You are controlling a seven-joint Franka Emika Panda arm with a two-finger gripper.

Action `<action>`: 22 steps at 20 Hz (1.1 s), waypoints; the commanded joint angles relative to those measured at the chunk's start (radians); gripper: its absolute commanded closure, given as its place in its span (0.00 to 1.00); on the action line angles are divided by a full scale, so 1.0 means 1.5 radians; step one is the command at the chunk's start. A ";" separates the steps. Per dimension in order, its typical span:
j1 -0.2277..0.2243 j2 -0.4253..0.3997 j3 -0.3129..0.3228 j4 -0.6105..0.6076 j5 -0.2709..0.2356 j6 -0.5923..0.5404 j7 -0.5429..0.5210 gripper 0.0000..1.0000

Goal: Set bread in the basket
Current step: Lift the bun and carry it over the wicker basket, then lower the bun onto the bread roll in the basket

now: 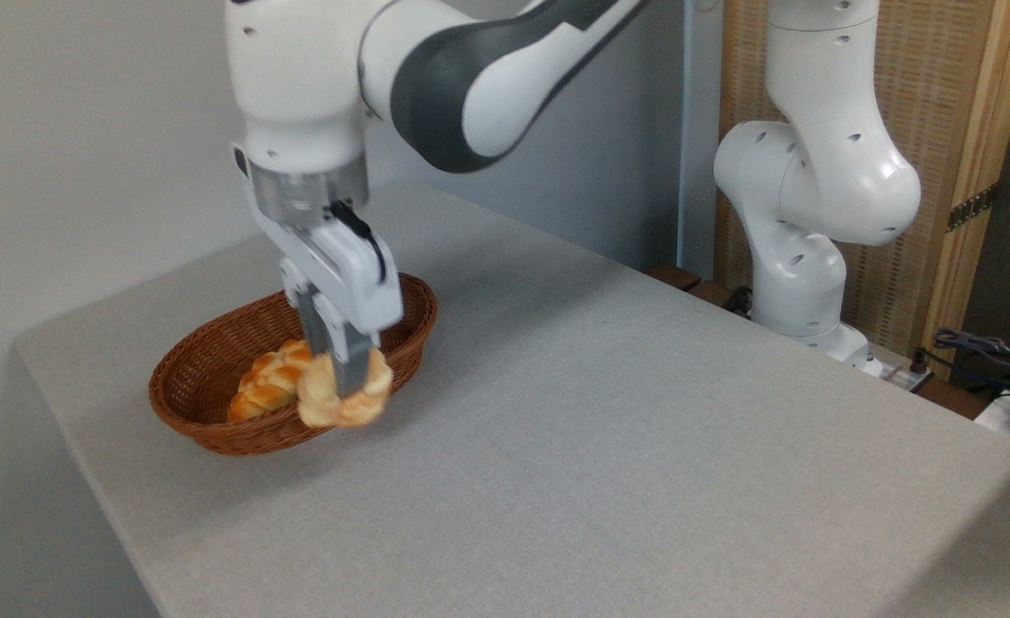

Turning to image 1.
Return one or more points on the wooden woven folding screen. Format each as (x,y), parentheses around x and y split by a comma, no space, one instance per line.
(925,86)

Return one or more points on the braided golden bread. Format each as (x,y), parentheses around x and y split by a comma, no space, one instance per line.
(269,382)

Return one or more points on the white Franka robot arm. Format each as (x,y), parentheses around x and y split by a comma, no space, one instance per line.
(813,172)

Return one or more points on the round pale bread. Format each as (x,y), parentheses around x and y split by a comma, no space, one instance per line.
(320,399)

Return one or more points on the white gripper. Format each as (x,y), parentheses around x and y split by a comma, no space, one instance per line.
(350,275)

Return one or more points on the dark brown wooden ledge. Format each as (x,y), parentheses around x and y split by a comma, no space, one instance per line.
(685,279)

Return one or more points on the brown wicker basket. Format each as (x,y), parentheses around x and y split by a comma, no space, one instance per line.
(204,369)

